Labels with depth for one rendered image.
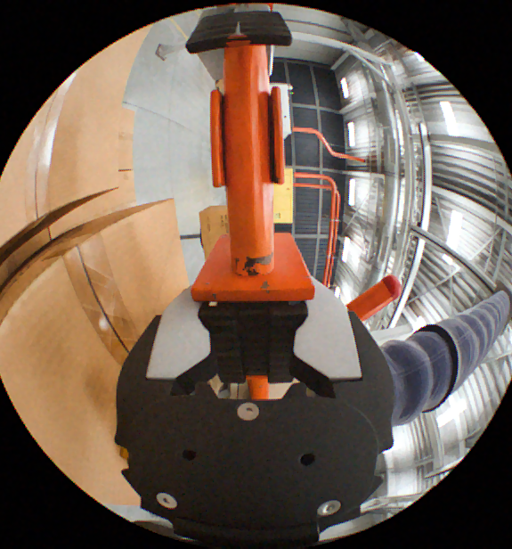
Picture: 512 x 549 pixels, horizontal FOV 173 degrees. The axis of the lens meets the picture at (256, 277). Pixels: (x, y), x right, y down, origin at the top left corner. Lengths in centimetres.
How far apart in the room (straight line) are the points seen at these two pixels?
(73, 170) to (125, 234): 17
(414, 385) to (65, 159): 62
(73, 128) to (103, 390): 34
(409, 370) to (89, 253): 43
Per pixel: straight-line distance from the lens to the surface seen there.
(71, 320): 15
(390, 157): 576
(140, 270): 22
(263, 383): 18
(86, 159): 35
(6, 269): 66
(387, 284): 16
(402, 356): 36
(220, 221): 184
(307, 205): 1101
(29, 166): 29
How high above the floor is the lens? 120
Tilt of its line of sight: 2 degrees down
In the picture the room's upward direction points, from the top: 89 degrees clockwise
